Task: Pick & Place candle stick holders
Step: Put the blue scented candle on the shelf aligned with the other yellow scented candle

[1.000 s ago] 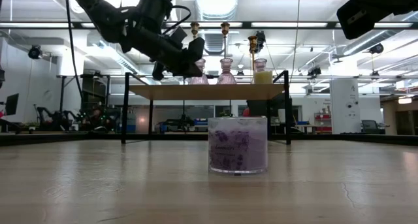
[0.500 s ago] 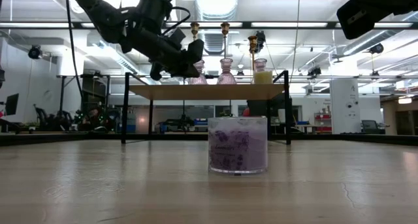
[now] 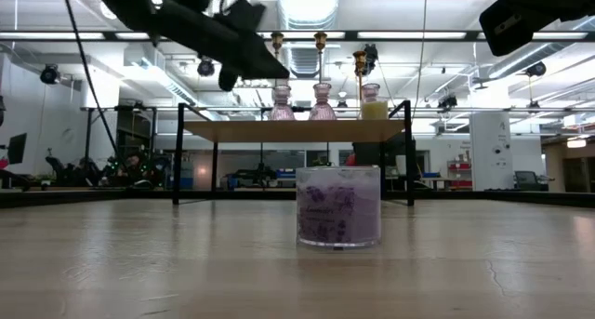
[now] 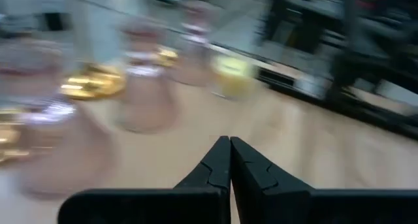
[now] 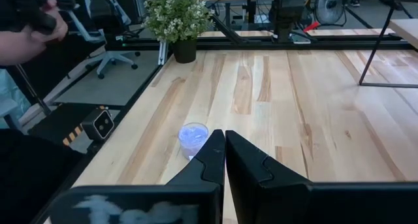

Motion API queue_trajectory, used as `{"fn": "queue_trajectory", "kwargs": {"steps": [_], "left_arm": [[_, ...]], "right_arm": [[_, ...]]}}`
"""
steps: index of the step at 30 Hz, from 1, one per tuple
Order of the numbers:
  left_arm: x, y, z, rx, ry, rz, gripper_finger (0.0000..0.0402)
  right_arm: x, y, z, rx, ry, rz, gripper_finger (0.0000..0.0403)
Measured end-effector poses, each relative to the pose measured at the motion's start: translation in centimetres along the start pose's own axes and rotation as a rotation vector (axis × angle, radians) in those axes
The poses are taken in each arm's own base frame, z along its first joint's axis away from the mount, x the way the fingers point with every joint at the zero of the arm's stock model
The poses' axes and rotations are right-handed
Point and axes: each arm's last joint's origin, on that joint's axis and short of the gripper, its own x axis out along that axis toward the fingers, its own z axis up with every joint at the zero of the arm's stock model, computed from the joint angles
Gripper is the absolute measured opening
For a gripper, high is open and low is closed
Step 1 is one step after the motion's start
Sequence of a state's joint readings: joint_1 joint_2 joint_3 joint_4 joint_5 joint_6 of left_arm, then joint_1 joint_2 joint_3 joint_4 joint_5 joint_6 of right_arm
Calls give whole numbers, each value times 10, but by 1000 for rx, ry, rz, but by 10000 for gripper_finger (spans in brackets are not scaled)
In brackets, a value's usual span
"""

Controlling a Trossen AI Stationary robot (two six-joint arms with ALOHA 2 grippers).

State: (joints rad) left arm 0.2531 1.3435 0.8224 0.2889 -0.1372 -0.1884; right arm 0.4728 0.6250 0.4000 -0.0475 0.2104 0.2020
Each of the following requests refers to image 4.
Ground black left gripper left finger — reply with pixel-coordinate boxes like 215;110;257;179
174;135;232;224

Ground yellow candle cup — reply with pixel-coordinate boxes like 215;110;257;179
210;53;258;101

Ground wooden shelf riser black legs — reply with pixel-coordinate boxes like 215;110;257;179
0;50;418;224

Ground pink ribbed glass candle holder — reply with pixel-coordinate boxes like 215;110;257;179
113;17;181;134
172;0;217;88
0;37;116;199

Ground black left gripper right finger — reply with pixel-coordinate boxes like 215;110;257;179
231;136;314;224

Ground black aluminium rail frame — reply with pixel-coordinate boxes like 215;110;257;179
254;63;418;140

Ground gold candlestick holder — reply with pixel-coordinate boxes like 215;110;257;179
0;105;31;163
155;46;180;67
59;61;127;101

